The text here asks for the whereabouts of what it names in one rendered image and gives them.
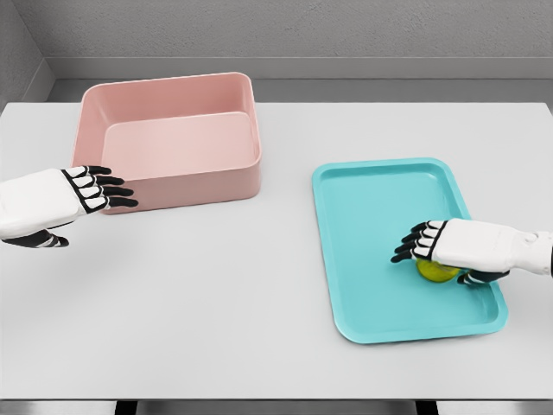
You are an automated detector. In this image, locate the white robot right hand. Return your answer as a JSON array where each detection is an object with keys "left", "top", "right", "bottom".
[{"left": 390, "top": 217, "right": 527, "bottom": 287}]

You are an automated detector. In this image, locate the blue rectangular tray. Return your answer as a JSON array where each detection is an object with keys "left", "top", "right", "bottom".
[{"left": 311, "top": 156, "right": 510, "bottom": 346}]

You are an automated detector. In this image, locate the pink rectangular basket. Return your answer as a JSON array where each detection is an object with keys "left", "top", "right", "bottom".
[{"left": 71, "top": 71, "right": 263, "bottom": 215}]

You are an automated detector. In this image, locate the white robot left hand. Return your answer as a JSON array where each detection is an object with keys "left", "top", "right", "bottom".
[{"left": 0, "top": 165, "right": 140, "bottom": 250}]

